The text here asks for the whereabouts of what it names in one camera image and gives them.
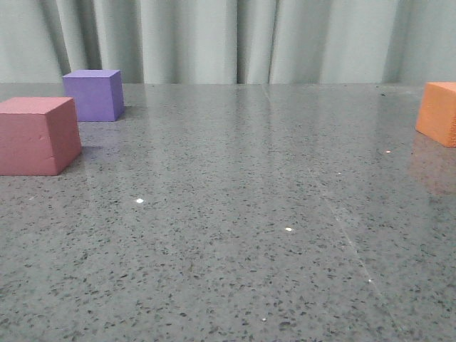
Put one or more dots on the orange foam cube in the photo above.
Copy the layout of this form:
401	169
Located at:
436	117

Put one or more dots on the pale green curtain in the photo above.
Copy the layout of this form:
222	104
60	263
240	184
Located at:
225	42

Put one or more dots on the purple foam cube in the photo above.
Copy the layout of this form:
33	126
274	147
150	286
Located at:
98	94

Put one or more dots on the pink foam cube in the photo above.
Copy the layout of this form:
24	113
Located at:
39	135

